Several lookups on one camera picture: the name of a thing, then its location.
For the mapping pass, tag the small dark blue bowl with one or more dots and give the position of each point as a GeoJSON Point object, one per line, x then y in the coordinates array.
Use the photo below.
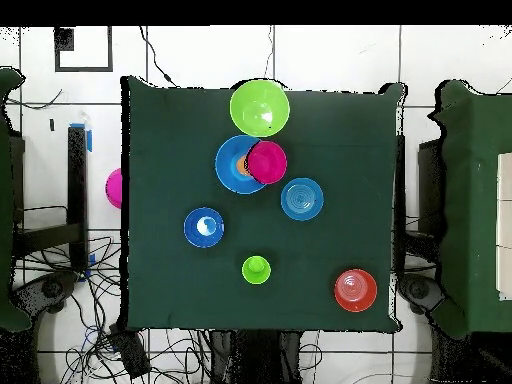
{"type": "Point", "coordinates": [204, 228]}

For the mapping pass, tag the white box stack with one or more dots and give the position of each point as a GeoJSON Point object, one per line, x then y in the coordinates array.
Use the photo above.
{"type": "Point", "coordinates": [506, 224]}

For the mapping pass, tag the large green bowl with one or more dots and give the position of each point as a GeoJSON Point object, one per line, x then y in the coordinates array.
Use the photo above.
{"type": "Point", "coordinates": [260, 108]}

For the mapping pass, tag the large light blue bowl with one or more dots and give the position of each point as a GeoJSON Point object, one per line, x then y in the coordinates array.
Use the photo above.
{"type": "Point", "coordinates": [228, 168]}

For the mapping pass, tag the black pedestal leg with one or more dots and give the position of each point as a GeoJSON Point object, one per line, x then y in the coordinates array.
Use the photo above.
{"type": "Point", "coordinates": [44, 290]}
{"type": "Point", "coordinates": [420, 290]}

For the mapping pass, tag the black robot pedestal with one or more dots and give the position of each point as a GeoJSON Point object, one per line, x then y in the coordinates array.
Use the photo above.
{"type": "Point", "coordinates": [256, 360]}

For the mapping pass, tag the small pink bowl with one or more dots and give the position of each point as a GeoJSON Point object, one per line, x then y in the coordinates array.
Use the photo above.
{"type": "Point", "coordinates": [267, 162]}

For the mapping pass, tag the orange bowl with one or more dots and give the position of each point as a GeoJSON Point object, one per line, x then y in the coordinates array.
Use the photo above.
{"type": "Point", "coordinates": [356, 290]}

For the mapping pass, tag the neighbouring green table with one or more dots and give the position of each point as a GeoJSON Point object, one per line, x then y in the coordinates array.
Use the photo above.
{"type": "Point", "coordinates": [6, 200]}
{"type": "Point", "coordinates": [472, 200]}

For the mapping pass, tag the black square frame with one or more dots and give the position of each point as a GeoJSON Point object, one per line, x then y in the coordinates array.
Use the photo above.
{"type": "Point", "coordinates": [110, 48]}

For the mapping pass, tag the small light blue bowl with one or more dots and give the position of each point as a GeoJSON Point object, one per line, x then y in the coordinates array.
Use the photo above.
{"type": "Point", "coordinates": [302, 199]}

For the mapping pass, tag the black metal stand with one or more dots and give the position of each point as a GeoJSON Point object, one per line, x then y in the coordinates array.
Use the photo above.
{"type": "Point", "coordinates": [77, 180]}

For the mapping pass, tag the orange cup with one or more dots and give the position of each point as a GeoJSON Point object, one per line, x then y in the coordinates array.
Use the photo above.
{"type": "Point", "coordinates": [242, 164]}

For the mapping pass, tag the green cup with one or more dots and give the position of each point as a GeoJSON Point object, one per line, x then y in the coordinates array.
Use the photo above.
{"type": "Point", "coordinates": [256, 270]}

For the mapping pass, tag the magenta bowl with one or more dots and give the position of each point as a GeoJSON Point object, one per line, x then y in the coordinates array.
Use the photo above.
{"type": "Point", "coordinates": [115, 188]}

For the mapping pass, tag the black power strip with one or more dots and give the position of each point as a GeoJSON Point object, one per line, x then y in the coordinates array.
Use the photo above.
{"type": "Point", "coordinates": [130, 352]}

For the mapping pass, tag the dark green table cloth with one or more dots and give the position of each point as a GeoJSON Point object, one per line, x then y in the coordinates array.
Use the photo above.
{"type": "Point", "coordinates": [320, 248]}

